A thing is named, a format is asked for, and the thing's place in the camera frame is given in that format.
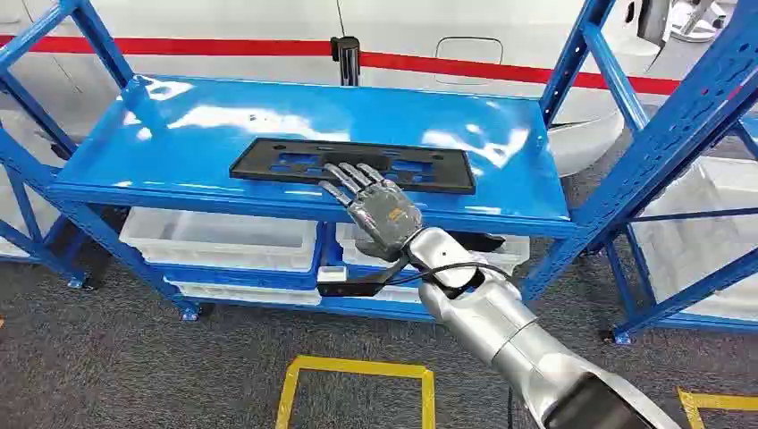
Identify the black plastic cutout plate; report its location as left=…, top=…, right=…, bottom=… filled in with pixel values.
left=229, top=138, right=476, bottom=196

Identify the white vehicle with red stripe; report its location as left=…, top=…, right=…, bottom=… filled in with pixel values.
left=0, top=0, right=682, bottom=179

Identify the blue metal shelf rack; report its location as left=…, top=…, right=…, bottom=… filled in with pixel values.
left=603, top=115, right=758, bottom=346
left=0, top=0, right=758, bottom=324

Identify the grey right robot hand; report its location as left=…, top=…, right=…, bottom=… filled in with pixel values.
left=318, top=163, right=425, bottom=263

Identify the wrist camera with black bracket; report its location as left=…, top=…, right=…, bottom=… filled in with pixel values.
left=316, top=256, right=411, bottom=299

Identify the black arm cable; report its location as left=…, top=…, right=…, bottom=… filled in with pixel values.
left=387, top=262, right=517, bottom=292

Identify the shallow white plastic bin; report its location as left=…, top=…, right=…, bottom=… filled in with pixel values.
left=165, top=278, right=324, bottom=307

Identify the large white plastic bin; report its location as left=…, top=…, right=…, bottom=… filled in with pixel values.
left=335, top=223, right=531, bottom=274
left=120, top=206, right=318, bottom=274
left=630, top=156, right=758, bottom=321

